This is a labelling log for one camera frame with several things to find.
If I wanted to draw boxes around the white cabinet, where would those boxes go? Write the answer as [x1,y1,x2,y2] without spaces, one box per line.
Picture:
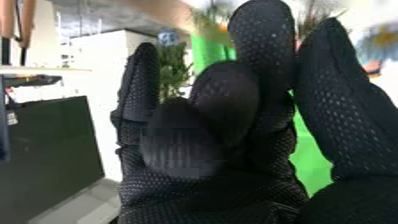
[59,29,161,183]

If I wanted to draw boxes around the green potted plant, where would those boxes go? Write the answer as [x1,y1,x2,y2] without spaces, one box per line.
[155,41,196,104]

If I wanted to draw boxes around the black flat screen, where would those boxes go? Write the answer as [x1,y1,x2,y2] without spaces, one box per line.
[0,95,107,224]

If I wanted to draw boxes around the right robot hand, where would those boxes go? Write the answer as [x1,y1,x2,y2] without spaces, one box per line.
[109,0,398,224]

